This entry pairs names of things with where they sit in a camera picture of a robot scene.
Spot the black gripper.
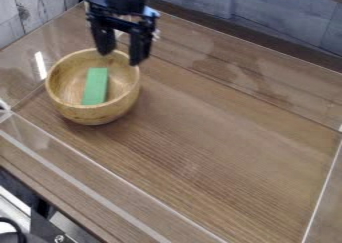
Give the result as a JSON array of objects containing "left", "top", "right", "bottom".
[{"left": 85, "top": 0, "right": 160, "bottom": 66}]

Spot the clear acrylic tray wall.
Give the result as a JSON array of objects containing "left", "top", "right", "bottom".
[{"left": 0, "top": 7, "right": 342, "bottom": 243}]

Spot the green rectangular block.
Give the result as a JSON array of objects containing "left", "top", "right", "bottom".
[{"left": 81, "top": 68, "right": 108, "bottom": 105}]

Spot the wooden bowl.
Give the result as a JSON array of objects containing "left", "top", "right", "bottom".
[{"left": 45, "top": 48, "right": 140, "bottom": 125}]

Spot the black cable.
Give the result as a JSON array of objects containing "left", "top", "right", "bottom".
[{"left": 0, "top": 216, "right": 27, "bottom": 243}]

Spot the black metal clamp bracket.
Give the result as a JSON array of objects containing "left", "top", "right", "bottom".
[{"left": 29, "top": 210, "right": 73, "bottom": 243}]

